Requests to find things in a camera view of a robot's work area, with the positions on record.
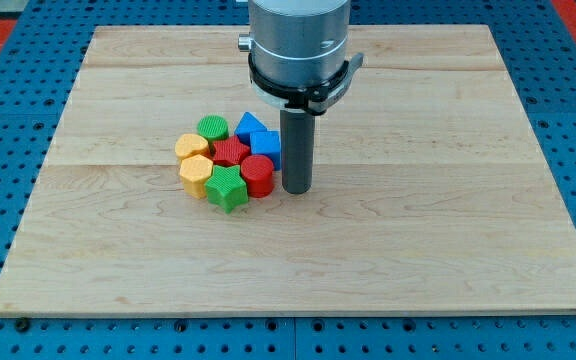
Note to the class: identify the red cylinder block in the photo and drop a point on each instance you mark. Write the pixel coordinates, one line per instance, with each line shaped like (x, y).
(257, 171)

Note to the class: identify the light wooden board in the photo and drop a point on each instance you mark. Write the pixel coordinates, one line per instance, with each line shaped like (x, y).
(430, 194)

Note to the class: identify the yellow heart block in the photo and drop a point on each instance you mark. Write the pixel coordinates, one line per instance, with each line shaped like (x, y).
(188, 145)

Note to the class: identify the red star block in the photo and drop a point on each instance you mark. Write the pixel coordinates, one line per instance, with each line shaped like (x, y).
(230, 152)

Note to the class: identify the blue cube block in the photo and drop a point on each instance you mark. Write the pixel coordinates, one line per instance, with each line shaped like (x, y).
(267, 143)

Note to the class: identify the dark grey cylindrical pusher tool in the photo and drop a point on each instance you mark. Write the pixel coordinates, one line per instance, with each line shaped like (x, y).
(297, 146)

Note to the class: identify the yellow hexagon block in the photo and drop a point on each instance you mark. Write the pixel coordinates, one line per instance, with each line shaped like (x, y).
(194, 173)

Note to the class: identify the green cylinder block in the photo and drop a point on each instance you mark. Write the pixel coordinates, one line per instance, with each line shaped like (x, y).
(213, 128)

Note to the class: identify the blue triangle block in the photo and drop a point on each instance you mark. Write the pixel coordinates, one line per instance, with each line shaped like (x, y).
(248, 125)

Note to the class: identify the green star block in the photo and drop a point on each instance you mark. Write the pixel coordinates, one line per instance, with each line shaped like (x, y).
(226, 188)

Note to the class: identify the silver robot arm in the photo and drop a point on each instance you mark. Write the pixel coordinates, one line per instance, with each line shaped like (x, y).
(297, 43)

